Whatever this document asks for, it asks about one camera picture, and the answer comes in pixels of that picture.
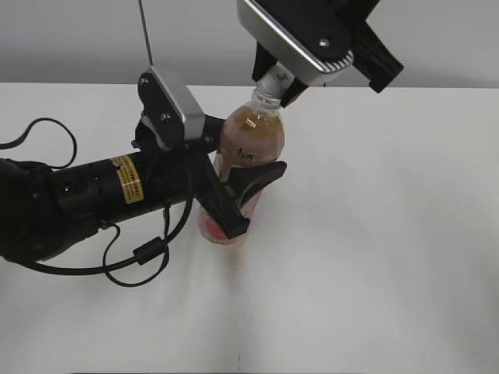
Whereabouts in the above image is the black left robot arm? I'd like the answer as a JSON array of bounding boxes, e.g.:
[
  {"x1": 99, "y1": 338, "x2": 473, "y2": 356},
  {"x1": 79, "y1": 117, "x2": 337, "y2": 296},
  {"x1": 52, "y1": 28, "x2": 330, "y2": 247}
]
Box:
[{"x1": 1, "y1": 118, "x2": 287, "y2": 262}]

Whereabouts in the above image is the pink peach tea bottle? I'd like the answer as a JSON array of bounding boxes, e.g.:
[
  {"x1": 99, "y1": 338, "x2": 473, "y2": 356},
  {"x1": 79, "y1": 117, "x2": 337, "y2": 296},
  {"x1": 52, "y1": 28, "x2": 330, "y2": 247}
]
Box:
[{"x1": 198, "y1": 87, "x2": 288, "y2": 247}]

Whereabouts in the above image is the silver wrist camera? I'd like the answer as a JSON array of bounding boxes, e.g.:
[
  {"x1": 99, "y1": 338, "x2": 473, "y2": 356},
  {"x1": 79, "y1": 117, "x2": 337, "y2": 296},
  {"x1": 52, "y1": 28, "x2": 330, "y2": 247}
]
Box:
[
  {"x1": 236, "y1": 1, "x2": 354, "y2": 86},
  {"x1": 137, "y1": 65, "x2": 205, "y2": 151}
]

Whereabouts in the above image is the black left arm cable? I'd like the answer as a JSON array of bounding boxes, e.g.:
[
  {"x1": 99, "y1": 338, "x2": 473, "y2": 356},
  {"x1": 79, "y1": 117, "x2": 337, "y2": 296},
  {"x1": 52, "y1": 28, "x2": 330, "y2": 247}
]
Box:
[{"x1": 0, "y1": 118, "x2": 194, "y2": 289}]

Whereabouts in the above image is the black hanging cable left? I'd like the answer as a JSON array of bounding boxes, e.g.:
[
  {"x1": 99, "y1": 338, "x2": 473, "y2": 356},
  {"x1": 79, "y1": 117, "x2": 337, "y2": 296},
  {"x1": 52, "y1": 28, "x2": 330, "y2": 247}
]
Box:
[{"x1": 136, "y1": 0, "x2": 154, "y2": 66}]

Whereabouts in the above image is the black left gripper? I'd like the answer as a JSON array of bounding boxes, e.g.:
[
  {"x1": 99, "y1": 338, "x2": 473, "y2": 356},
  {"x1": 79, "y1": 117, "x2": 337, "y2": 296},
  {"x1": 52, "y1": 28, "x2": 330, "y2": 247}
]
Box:
[{"x1": 132, "y1": 115, "x2": 287, "y2": 238}]

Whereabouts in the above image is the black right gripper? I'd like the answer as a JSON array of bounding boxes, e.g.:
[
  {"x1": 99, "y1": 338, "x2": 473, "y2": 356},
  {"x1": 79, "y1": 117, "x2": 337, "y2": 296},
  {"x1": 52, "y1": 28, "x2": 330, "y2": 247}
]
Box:
[{"x1": 252, "y1": 0, "x2": 404, "y2": 108}]

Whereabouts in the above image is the white bottle cap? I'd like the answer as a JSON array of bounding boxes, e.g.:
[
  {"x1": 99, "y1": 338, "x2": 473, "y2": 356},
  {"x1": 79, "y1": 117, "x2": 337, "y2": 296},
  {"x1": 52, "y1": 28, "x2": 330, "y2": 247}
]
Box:
[{"x1": 257, "y1": 65, "x2": 295, "y2": 99}]

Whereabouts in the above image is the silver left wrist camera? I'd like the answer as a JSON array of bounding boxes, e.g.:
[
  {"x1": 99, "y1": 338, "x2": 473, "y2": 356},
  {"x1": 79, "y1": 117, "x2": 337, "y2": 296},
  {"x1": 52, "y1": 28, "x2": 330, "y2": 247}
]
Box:
[{"x1": 137, "y1": 65, "x2": 205, "y2": 151}]

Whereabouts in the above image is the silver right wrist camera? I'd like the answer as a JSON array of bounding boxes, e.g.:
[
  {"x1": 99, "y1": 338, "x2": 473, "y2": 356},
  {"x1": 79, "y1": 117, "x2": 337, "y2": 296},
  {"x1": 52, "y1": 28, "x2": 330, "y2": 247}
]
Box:
[{"x1": 236, "y1": 1, "x2": 354, "y2": 86}]

